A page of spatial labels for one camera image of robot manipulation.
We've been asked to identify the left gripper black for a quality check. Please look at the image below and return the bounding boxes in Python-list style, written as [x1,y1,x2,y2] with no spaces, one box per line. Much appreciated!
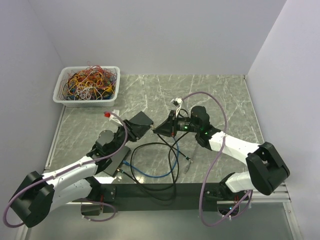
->
[108,118,151,156]

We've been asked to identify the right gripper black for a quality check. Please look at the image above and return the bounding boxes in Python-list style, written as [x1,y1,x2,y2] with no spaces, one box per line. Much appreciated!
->
[153,110,200,138]

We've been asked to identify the black network switch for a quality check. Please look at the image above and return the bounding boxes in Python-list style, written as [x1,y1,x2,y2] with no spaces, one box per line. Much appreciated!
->
[129,111,154,128]
[103,146,131,177]

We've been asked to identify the black ethernet cable short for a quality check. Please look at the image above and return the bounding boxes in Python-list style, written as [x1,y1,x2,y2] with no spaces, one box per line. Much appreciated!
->
[157,108,192,186]

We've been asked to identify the blue ethernet cable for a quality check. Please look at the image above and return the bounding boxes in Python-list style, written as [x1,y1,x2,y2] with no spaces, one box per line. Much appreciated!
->
[121,142,181,178]

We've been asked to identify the black ethernet cable long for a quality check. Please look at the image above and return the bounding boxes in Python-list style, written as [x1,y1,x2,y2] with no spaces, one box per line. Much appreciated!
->
[118,140,181,202]

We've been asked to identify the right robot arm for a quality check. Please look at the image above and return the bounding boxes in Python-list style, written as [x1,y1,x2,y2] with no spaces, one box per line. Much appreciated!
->
[153,106,291,201]

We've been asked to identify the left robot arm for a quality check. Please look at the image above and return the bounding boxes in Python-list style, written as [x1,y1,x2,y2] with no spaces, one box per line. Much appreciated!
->
[7,118,154,228]

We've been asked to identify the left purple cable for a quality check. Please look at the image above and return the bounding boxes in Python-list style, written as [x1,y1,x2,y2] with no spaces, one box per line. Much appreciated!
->
[3,111,128,228]

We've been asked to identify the purple cable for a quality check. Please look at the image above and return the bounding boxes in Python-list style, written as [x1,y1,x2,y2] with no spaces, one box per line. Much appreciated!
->
[181,91,253,228]
[3,111,128,228]

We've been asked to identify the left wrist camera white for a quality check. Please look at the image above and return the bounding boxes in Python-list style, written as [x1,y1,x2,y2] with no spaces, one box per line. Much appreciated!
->
[104,109,122,127]

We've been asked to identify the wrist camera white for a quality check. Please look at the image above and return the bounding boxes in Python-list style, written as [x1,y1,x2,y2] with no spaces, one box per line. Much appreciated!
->
[170,97,184,118]
[104,109,122,127]

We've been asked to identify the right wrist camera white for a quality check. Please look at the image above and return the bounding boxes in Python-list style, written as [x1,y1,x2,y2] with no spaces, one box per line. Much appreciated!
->
[170,97,184,118]

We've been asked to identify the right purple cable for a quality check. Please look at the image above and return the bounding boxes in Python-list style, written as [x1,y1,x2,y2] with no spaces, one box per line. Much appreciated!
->
[181,91,253,228]

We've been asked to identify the tangled colourful wires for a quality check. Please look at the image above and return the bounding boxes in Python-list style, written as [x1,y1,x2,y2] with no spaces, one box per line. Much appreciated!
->
[62,60,118,101]

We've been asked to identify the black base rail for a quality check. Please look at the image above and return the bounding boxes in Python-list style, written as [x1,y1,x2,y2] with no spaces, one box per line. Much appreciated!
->
[101,182,247,212]

